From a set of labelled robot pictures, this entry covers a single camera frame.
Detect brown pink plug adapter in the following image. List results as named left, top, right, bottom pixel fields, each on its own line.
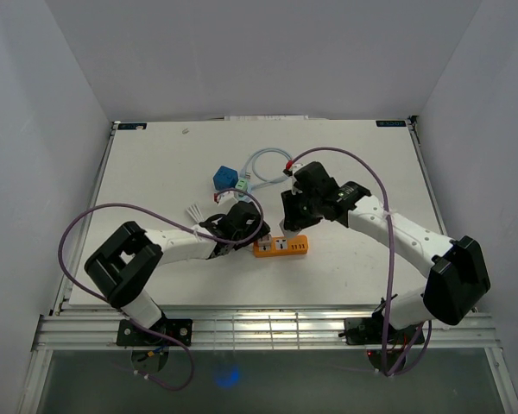
left=257, top=235, right=272, bottom=251

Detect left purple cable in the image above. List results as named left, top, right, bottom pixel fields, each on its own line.
left=58, top=190, right=265, bottom=392

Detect blue cube socket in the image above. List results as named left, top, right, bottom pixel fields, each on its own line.
left=212, top=166, right=239, bottom=191

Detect green plug adapter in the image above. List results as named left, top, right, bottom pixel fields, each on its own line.
left=235, top=179, right=249, bottom=192

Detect white charger block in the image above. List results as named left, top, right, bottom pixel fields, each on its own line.
left=279, top=220, right=296, bottom=239

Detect purple cable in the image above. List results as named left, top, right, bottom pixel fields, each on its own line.
left=284, top=147, right=433, bottom=377
left=58, top=190, right=265, bottom=392

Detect aluminium frame rail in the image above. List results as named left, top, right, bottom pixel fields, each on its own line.
left=33, top=310, right=501, bottom=351

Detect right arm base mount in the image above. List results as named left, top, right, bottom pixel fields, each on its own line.
left=338, top=298, right=417, bottom=347

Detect round light blue power strip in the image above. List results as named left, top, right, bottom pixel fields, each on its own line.
left=236, top=147, right=292, bottom=201

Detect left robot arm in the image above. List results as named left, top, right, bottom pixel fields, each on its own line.
left=84, top=201, right=270, bottom=345

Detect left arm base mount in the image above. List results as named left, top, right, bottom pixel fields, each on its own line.
left=115, top=318, right=193, bottom=347

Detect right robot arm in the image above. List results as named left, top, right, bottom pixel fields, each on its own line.
left=281, top=161, right=490, bottom=342

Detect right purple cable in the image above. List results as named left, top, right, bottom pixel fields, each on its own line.
left=284, top=147, right=433, bottom=377

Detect white coiled cable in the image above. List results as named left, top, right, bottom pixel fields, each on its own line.
left=186, top=203, right=256, bottom=251

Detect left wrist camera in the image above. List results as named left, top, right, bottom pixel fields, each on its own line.
left=214, top=190, right=239, bottom=205

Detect white table board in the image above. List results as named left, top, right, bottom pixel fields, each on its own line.
left=81, top=120, right=442, bottom=308

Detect orange power strip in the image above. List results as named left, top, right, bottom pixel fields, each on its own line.
left=253, top=235, right=309, bottom=258

